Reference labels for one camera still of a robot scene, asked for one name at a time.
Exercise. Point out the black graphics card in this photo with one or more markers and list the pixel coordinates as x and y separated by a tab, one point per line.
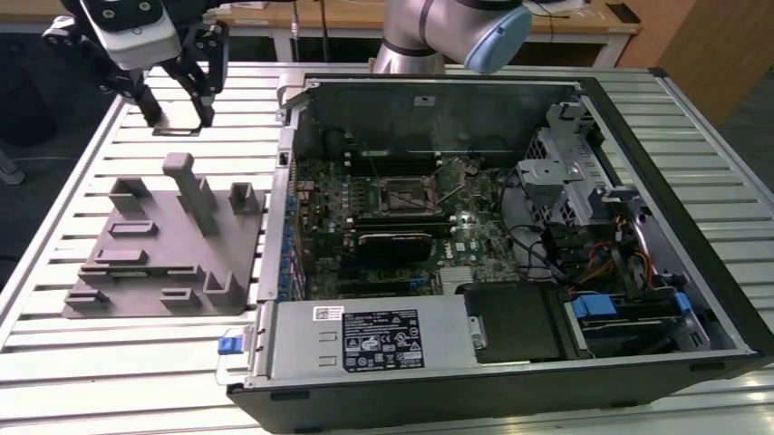
393	249

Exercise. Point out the black plastic bay cover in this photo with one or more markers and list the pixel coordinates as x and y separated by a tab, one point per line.
514	321

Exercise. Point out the blue disk carrier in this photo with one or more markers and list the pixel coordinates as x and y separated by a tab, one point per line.
594	308

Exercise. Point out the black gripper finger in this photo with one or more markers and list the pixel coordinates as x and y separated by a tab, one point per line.
63	34
211	68

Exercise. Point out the small black box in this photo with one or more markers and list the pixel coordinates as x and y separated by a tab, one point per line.
626	12

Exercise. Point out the white barcode sticker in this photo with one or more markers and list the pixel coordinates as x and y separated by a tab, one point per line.
327	313

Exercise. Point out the grey chair foot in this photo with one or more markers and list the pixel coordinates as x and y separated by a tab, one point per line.
11	174

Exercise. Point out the white labelled box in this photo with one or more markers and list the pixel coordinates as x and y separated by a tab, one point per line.
251	3

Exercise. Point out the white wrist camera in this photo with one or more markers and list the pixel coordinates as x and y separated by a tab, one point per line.
142	43

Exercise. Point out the wooden desk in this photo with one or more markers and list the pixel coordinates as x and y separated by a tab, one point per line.
261	19

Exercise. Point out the silver chipset heatsink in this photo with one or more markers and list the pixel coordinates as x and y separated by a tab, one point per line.
457	277

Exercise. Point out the metal drive cage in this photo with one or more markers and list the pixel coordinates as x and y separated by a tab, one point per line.
545	174

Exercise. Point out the silver power supply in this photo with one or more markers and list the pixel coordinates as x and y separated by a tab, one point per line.
302	335

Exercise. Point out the long black expansion slot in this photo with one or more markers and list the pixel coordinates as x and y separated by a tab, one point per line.
399	225

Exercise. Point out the grey parts rack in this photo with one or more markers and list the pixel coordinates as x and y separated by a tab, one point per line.
182	254

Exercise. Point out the green motherboard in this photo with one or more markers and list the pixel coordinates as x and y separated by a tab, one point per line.
490	208

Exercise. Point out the black power supply label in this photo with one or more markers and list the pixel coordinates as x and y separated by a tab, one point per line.
383	340

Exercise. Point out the blue case latch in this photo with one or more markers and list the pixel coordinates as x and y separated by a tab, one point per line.
230	344

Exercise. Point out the CPU socket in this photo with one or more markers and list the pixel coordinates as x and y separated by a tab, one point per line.
402	195

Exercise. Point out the short black expansion slot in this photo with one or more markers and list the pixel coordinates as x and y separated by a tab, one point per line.
375	288

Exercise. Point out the black RAM slot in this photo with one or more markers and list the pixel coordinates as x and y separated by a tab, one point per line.
399	167
399	172
399	162
399	158

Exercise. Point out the wooden cabinet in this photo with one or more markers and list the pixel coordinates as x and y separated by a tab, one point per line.
713	45

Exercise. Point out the black PC case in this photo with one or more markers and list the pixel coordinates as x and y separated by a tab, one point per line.
459	399

